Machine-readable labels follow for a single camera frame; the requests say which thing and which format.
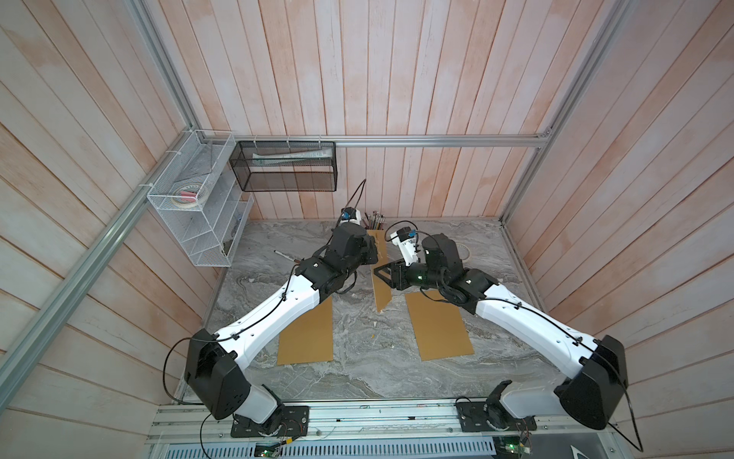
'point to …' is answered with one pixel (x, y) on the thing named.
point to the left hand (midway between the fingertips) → (372, 245)
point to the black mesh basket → (291, 165)
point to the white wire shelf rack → (206, 233)
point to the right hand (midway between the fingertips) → (377, 269)
